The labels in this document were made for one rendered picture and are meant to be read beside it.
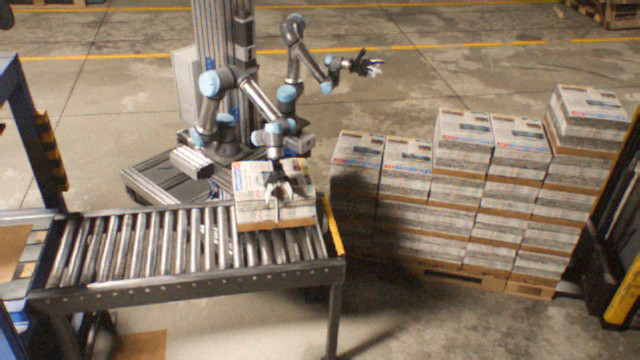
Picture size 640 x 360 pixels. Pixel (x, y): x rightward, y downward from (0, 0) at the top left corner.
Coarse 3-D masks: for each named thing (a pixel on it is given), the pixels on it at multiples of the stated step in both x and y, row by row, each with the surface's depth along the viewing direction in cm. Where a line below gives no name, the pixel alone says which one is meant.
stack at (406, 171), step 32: (352, 160) 298; (384, 160) 299; (416, 160) 300; (384, 192) 303; (416, 192) 298; (448, 192) 295; (480, 192) 291; (512, 192) 287; (352, 224) 322; (416, 224) 312; (448, 224) 307; (480, 224) 304; (512, 224) 299; (352, 256) 337; (416, 256) 327; (448, 256) 322; (480, 256) 316; (512, 256) 312; (480, 288) 332
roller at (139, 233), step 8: (144, 216) 256; (136, 224) 251; (144, 224) 252; (136, 232) 246; (144, 232) 248; (136, 240) 241; (136, 248) 237; (136, 256) 233; (136, 264) 229; (128, 272) 226; (136, 272) 225
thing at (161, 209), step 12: (180, 204) 264; (192, 204) 264; (204, 204) 264; (216, 204) 265; (228, 204) 265; (60, 216) 253; (72, 216) 253; (84, 216) 253; (96, 216) 254; (108, 216) 255; (120, 216) 257; (216, 216) 268; (228, 216) 269; (60, 228) 254; (120, 228) 261; (132, 228) 262
